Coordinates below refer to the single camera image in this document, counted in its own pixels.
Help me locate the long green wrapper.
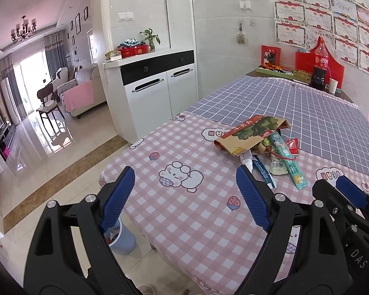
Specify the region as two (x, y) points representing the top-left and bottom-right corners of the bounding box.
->
(270, 131), (308, 190)

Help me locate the group of award certificates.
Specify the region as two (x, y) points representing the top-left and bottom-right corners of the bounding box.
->
(240, 0), (369, 77)

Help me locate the glass balcony door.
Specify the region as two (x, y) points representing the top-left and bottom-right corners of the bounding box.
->
(14, 51), (53, 114)

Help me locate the cola bottle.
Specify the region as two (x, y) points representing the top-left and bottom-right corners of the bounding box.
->
(309, 44), (330, 91)

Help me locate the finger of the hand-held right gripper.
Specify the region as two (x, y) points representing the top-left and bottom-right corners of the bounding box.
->
(312, 179), (362, 225)
(336, 175), (369, 222)

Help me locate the red pointed gift box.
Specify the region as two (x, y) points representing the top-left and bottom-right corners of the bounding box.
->
(295, 36), (345, 89)

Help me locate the white tube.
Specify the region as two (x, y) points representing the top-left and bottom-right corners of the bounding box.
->
(240, 154), (255, 173)

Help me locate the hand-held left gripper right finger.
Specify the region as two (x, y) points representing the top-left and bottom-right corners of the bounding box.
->
(234, 164), (357, 295)

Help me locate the grey striped curtain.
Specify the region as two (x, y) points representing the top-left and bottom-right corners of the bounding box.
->
(44, 30), (68, 74)
(0, 54), (28, 120)

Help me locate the pink blanket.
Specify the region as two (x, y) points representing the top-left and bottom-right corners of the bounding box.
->
(63, 81), (95, 113)

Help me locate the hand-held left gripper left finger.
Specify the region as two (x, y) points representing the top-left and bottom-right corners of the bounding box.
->
(24, 166), (139, 295)

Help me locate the blue white tube packet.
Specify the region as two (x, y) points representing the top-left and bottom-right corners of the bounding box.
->
(252, 155), (277, 189)

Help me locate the white hanging wall ornament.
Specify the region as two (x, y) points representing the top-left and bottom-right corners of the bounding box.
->
(235, 21), (249, 45)

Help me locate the tall white cabinet panel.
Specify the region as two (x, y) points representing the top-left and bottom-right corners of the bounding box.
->
(164, 0), (194, 51)

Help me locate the pink checked cartoon tablecloth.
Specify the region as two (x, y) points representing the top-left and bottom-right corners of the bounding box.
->
(98, 111), (369, 295)

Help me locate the purple grid tablecloth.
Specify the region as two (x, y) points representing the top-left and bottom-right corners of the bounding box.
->
(184, 74), (369, 180)

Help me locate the brown paper bag green print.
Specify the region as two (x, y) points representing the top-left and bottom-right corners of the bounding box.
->
(214, 115), (291, 157)

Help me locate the beige sofa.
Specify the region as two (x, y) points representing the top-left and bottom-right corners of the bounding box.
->
(63, 66), (108, 117)

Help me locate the white standing air conditioner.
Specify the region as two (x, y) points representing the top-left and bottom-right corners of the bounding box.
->
(0, 77), (20, 126)

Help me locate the group of black picture frames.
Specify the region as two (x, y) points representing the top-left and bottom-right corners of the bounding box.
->
(69, 6), (90, 65)

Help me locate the red round tin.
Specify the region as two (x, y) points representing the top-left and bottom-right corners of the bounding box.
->
(118, 44), (150, 58)

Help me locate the gold box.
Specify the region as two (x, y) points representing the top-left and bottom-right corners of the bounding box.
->
(292, 69), (312, 83)

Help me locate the white covered armchair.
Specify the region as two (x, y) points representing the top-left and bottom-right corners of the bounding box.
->
(55, 67), (70, 89)

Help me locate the dark television stand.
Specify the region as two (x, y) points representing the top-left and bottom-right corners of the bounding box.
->
(0, 121), (16, 160)

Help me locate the white sideboard cabinet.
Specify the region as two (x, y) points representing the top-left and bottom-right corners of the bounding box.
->
(103, 49), (199, 145)

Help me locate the interior wall window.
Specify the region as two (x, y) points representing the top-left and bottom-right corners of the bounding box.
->
(88, 32), (99, 65)

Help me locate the blue knitted cloth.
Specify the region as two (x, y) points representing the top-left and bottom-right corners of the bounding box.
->
(119, 39), (142, 50)

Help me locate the green flat box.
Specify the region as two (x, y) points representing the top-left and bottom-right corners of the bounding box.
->
(256, 64), (294, 76)

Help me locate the green potted plant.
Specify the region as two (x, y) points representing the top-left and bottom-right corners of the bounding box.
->
(139, 29), (161, 52)

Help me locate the small red sachet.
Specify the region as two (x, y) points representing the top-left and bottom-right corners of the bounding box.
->
(284, 138), (300, 155)

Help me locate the dark wooden chair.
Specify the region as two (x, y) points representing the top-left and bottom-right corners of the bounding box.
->
(36, 84), (65, 126)

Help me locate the pale green wrapper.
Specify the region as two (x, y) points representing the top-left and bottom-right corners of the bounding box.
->
(269, 152), (288, 176)

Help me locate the blue plastic bucket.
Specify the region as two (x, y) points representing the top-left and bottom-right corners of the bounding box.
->
(103, 218), (137, 255)

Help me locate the black chandelier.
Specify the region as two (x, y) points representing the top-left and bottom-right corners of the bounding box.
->
(11, 15), (37, 43)

